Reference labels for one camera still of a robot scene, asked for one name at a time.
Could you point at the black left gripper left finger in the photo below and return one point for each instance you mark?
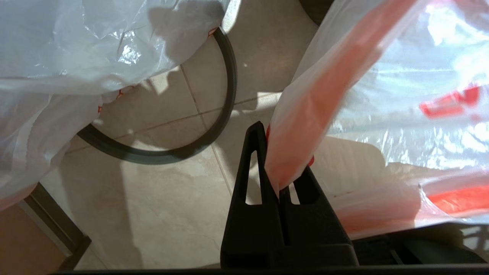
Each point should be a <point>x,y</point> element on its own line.
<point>248,236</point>

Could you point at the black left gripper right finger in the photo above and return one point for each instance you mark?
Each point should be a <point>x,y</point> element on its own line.
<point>317,236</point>

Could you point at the white bin liner bag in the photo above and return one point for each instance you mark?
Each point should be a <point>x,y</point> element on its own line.
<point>382,95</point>

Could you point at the grey black robot base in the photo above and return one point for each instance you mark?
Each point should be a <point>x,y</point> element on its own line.
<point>428,250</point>

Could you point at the black round trash bin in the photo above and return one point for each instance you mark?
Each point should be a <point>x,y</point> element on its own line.
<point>315,9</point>

